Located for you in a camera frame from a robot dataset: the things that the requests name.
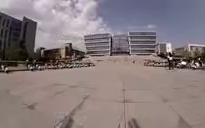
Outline white striped building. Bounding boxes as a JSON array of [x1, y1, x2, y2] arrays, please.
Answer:
[[83, 30, 158, 57]]

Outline wide stone stairs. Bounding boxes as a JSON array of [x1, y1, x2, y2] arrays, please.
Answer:
[[85, 54, 158, 66]]

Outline row of parked bicycles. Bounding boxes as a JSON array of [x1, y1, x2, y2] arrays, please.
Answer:
[[143, 57, 205, 71], [25, 60, 96, 71]]

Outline tall grey building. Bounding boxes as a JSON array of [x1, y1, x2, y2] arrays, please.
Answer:
[[0, 7, 38, 63]]

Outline low white building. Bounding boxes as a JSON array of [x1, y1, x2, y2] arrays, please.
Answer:
[[174, 43, 205, 57]]

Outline group of trees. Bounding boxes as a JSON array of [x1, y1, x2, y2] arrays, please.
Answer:
[[0, 39, 30, 64]]

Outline low brown building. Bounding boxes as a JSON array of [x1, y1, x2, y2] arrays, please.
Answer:
[[39, 42, 86, 61]]

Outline robot's own part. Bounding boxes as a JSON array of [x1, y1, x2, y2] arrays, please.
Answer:
[[127, 117, 142, 128], [58, 114, 76, 128]]

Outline grey paved plaza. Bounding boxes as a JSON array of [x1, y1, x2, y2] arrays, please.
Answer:
[[0, 61, 205, 128]]

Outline person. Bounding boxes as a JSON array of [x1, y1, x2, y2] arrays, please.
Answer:
[[166, 51, 175, 71], [0, 57, 9, 74]]

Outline small white building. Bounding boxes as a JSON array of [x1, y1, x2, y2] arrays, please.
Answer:
[[156, 41, 173, 55]]

